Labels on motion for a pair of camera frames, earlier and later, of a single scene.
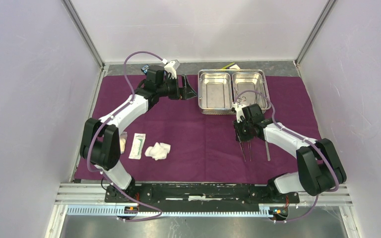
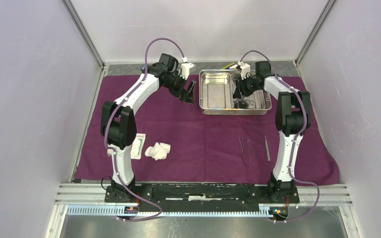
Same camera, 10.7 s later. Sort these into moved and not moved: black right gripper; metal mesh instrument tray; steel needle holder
Moved: black right gripper
Not moved: steel needle holder; metal mesh instrument tray
